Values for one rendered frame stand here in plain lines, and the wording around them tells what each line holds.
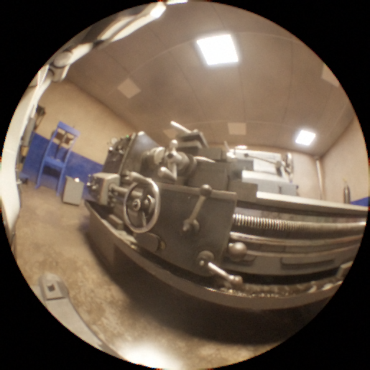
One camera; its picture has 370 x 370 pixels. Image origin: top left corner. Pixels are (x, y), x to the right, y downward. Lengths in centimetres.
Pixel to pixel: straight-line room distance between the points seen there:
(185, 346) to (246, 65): 345
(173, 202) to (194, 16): 281
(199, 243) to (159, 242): 15
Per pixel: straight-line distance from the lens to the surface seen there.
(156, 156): 99
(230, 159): 56
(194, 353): 78
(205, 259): 33
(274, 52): 286
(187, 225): 33
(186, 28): 273
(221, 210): 35
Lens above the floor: 73
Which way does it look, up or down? 10 degrees up
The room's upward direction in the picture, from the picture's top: 13 degrees clockwise
